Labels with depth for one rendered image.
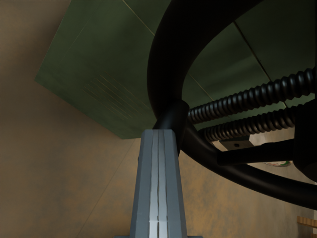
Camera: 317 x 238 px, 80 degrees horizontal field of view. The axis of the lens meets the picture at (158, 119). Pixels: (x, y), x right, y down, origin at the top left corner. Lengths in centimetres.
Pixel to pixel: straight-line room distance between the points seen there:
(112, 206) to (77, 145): 31
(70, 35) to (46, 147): 48
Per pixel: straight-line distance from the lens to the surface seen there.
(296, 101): 42
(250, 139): 49
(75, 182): 87
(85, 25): 44
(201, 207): 137
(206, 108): 26
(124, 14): 37
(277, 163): 51
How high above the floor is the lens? 83
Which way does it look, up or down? 50 degrees down
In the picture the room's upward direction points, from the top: 78 degrees clockwise
